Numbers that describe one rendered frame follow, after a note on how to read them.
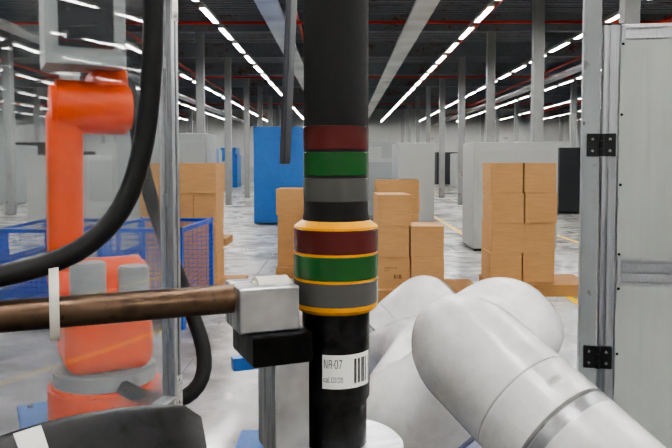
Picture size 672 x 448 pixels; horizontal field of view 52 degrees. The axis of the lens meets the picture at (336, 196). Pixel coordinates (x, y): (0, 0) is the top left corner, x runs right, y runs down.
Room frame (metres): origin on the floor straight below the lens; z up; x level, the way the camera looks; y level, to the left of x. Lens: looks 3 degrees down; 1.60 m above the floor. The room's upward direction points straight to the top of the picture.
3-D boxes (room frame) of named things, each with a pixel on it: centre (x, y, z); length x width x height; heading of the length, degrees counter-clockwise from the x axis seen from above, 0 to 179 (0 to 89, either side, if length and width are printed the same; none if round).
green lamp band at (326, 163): (0.35, 0.00, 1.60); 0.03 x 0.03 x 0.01
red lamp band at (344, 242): (0.35, 0.00, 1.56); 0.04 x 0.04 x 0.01
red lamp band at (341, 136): (0.35, 0.00, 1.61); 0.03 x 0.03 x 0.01
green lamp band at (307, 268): (0.35, 0.00, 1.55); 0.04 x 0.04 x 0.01
